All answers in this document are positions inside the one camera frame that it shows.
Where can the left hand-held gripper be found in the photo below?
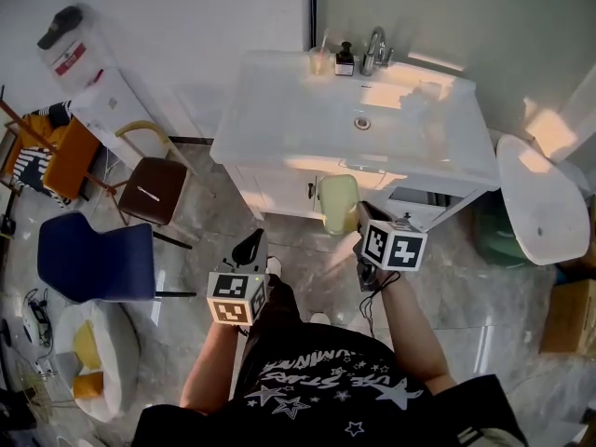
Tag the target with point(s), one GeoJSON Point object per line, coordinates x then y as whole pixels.
{"type": "Point", "coordinates": [233, 296]}

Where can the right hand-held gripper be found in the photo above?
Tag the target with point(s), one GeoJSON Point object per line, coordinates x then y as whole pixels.
{"type": "Point", "coordinates": [393, 249]}

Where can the pale yellow cup object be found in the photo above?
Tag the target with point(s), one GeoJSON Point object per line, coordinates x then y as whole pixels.
{"type": "Point", "coordinates": [337, 203]}

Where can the person's right forearm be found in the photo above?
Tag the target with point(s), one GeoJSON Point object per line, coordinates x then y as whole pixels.
{"type": "Point", "coordinates": [414, 333]}

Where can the person's left forearm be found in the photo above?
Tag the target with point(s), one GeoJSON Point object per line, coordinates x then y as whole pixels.
{"type": "Point", "coordinates": [212, 366]}

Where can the person's white left shoe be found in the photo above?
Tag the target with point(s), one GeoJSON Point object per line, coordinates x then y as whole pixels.
{"type": "Point", "coordinates": [274, 266]}

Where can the person's white shoe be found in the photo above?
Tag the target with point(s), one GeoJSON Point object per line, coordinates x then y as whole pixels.
{"type": "Point", "coordinates": [274, 266]}
{"type": "Point", "coordinates": [320, 318]}

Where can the person's black trousers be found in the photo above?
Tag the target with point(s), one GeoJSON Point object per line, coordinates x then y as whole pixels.
{"type": "Point", "coordinates": [277, 305]}

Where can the metal sink drain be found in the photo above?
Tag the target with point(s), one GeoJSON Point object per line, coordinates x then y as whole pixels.
{"type": "Point", "coordinates": [362, 123]}

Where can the person's white right shoe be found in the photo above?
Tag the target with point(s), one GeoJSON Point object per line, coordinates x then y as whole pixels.
{"type": "Point", "coordinates": [320, 318]}

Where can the small white stick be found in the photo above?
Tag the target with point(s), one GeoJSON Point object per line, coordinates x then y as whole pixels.
{"type": "Point", "coordinates": [149, 193]}

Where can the brown seat wooden chair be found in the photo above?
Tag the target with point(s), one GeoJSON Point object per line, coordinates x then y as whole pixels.
{"type": "Point", "coordinates": [149, 189]}

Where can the white sink vanity cabinet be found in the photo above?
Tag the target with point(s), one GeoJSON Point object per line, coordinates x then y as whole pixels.
{"type": "Point", "coordinates": [298, 124]}

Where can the green bin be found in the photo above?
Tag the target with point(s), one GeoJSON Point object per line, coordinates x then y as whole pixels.
{"type": "Point", "coordinates": [496, 238]}

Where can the blue chair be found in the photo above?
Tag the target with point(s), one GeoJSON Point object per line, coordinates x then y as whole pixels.
{"type": "Point", "coordinates": [98, 259]}

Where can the dark soap dispenser bottle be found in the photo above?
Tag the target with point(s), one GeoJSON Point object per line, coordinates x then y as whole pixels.
{"type": "Point", "coordinates": [344, 61]}

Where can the clear tumbler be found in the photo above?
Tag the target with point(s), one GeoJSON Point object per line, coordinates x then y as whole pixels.
{"type": "Point", "coordinates": [319, 63]}

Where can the black star print t-shirt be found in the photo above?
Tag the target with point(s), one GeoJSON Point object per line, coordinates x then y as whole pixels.
{"type": "Point", "coordinates": [326, 389]}

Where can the chrome faucet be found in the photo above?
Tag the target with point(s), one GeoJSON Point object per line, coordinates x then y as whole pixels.
{"type": "Point", "coordinates": [375, 51]}

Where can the white round armchair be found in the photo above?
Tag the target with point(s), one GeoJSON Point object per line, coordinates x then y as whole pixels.
{"type": "Point", "coordinates": [116, 356]}

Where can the white toilet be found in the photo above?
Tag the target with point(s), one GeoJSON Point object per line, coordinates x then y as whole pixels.
{"type": "Point", "coordinates": [542, 198]}

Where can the pink toothbrush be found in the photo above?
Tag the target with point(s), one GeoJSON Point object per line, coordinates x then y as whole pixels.
{"type": "Point", "coordinates": [324, 40]}

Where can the yellow cushion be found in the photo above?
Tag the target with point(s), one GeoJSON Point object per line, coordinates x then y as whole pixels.
{"type": "Point", "coordinates": [86, 345]}

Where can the white water dispenser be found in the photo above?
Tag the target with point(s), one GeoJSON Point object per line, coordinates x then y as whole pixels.
{"type": "Point", "coordinates": [116, 105]}

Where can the wooden chair with orange cushion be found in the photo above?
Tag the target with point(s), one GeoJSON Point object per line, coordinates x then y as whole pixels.
{"type": "Point", "coordinates": [74, 156]}

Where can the orange cushion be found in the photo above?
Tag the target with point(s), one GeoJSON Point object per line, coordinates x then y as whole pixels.
{"type": "Point", "coordinates": [87, 385]}

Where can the cardboard box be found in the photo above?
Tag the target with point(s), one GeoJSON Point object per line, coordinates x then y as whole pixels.
{"type": "Point", "coordinates": [572, 317]}

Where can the black white striped cloth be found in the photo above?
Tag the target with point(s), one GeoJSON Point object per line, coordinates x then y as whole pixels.
{"type": "Point", "coordinates": [30, 166]}

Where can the clear water dispenser bottle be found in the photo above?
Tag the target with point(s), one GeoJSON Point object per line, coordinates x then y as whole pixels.
{"type": "Point", "coordinates": [74, 58]}

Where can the black cap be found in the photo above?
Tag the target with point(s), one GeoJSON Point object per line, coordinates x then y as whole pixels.
{"type": "Point", "coordinates": [58, 28]}

